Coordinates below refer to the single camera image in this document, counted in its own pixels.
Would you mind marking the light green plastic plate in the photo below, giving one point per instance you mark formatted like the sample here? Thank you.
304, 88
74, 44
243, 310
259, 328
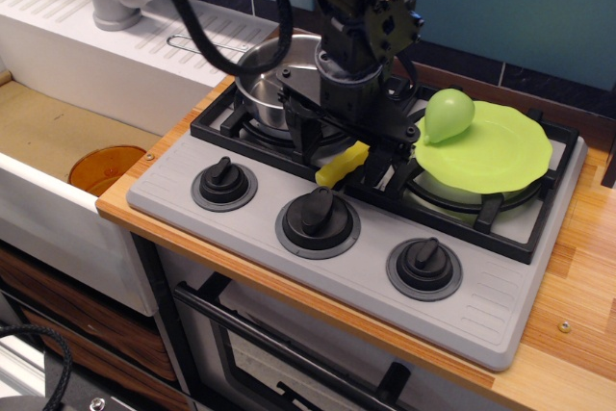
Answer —
502, 151

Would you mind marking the oven door with black handle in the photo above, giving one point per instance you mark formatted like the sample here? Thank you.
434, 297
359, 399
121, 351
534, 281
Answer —
266, 355

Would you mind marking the black middle stove knob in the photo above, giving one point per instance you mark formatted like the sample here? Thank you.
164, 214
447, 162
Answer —
318, 225

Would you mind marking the wooden drawer front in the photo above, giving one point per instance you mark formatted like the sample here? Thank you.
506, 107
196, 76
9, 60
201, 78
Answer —
117, 347

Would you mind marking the black stove knob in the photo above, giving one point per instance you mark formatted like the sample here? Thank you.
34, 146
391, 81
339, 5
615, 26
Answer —
318, 225
424, 269
224, 186

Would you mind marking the stainless steel pan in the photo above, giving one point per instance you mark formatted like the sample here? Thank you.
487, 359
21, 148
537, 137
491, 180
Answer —
259, 94

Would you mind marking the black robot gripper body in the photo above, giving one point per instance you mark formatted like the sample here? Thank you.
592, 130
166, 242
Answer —
371, 108

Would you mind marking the small green toy pear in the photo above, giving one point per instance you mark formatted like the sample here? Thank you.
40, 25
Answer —
448, 113

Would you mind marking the orange sink drain plug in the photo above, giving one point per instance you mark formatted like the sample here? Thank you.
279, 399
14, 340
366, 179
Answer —
98, 170

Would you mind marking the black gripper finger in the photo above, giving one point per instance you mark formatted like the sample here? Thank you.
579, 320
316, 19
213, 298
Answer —
380, 158
304, 126

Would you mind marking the black right stove knob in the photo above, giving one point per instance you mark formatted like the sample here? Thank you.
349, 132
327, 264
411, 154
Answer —
424, 269

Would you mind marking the black left stove knob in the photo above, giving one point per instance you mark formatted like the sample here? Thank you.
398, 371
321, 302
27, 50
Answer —
224, 186

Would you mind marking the grey toy stove top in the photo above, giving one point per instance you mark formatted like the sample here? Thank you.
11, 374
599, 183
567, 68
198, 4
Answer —
482, 321

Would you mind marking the yellow crinkle toy fry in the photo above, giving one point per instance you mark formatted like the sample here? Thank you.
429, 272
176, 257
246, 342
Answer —
342, 165

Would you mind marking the black left burner grate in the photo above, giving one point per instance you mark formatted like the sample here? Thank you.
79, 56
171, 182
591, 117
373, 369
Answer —
232, 128

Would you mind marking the white toy sink unit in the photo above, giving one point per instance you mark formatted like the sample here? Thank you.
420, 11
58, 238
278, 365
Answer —
67, 89

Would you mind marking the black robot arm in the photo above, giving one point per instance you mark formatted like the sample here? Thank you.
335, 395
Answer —
361, 34

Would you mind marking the black burner grate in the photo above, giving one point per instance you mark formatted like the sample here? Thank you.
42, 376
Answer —
510, 224
232, 128

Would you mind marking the black right burner grate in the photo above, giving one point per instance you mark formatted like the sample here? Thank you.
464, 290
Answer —
510, 224

